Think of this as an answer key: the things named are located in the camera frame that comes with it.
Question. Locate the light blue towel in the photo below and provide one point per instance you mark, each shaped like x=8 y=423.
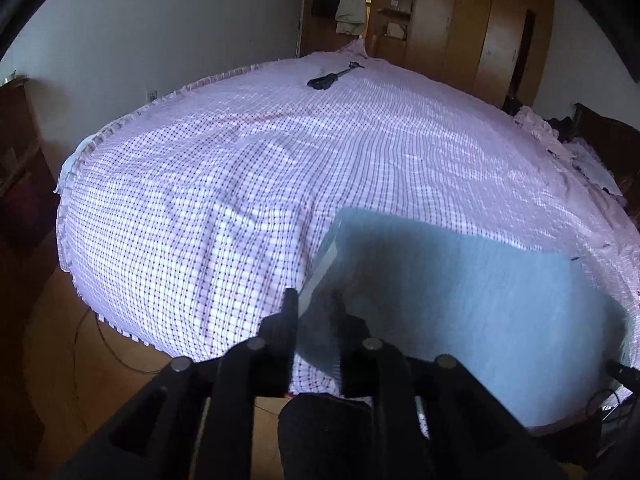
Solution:
x=450 y=310

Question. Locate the dark wooden cabinet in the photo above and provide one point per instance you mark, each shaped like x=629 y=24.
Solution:
x=20 y=160

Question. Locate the wooden coat rack panel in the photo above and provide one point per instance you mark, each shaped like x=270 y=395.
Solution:
x=307 y=30

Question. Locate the dark wooden headboard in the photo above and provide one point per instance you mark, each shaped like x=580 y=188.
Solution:
x=615 y=140

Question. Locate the wooden wardrobe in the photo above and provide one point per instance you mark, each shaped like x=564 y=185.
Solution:
x=465 y=20

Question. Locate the black folding stick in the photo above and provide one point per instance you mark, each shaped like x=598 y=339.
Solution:
x=322 y=81

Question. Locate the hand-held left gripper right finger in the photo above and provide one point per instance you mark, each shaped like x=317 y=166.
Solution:
x=356 y=362

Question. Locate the pink checked bedspread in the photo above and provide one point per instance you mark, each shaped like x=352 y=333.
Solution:
x=200 y=185

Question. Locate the dark crumpled clothes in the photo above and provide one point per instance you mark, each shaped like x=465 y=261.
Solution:
x=562 y=129

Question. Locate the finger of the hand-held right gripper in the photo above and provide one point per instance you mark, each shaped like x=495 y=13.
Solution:
x=625 y=373

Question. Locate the pink ruffled bedding pile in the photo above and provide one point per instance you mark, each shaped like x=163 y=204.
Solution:
x=535 y=125

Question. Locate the wooden shelf unit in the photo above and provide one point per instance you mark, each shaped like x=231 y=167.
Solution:
x=395 y=10

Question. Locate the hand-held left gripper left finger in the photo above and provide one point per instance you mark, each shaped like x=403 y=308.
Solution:
x=281 y=342

